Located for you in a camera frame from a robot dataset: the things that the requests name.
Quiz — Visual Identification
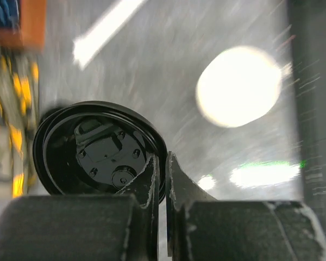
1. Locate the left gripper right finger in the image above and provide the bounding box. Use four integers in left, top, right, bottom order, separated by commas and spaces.
165, 153, 326, 260

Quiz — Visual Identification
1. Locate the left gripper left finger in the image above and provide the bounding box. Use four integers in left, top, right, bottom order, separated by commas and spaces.
0, 155, 159, 260

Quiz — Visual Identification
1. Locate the black plastic cup lid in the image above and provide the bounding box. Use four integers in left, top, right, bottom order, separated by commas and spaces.
33, 101, 167, 195

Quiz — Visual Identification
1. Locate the single brown paper cup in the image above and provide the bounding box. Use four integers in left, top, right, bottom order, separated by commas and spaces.
195, 46, 283, 128

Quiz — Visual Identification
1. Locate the white wrapped straw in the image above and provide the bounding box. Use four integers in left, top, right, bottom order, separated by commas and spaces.
73, 0, 146, 70

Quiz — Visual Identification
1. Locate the camouflage folded cloth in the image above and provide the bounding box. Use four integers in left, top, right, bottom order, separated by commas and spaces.
0, 47, 39, 200

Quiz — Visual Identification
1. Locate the orange compartment tray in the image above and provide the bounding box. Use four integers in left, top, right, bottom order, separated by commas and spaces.
0, 1, 47, 51

